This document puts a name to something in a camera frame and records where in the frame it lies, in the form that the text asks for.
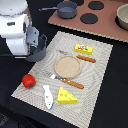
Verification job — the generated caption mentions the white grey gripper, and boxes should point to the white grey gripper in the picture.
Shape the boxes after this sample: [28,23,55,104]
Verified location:
[0,14,39,56]

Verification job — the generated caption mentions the red toy tomato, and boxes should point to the red toy tomato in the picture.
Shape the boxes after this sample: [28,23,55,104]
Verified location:
[22,74,36,89]

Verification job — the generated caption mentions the yellow toy butter block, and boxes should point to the yellow toy butter block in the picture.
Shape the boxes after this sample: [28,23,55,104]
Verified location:
[74,44,93,55]

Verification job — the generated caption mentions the white toy fish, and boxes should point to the white toy fish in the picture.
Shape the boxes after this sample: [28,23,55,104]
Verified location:
[43,85,53,109]

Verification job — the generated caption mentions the yellow toy cheese wedge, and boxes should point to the yellow toy cheese wedge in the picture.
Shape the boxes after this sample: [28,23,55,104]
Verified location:
[57,87,78,103]

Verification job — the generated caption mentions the grey two-handled toy pot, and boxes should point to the grey two-handled toy pot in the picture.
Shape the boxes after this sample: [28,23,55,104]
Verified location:
[26,34,47,62]

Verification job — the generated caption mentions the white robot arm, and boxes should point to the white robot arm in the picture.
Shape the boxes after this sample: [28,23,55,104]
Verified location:
[0,0,39,56]

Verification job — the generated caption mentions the grey toy saucepan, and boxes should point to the grey toy saucepan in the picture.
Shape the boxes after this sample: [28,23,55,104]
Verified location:
[38,0,78,20]

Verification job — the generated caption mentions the round wooden plate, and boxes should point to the round wooden plate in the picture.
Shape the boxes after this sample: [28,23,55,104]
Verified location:
[54,55,82,78]

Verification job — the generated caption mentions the woven beige placemat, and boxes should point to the woven beige placemat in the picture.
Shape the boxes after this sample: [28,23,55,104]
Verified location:
[12,31,112,128]

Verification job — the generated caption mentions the brown toy stove top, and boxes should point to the brown toy stove top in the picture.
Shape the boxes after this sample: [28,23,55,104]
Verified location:
[48,0,128,42]

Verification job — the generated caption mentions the beige toy bowl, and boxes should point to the beige toy bowl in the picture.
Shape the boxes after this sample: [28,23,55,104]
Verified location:
[117,4,128,30]

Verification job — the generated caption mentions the toy fork orange handle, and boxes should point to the toy fork orange handle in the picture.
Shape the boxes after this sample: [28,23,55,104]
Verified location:
[43,71,84,89]

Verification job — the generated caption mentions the toy knife orange handle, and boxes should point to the toy knife orange handle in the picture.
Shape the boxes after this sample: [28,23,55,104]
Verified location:
[56,50,96,63]

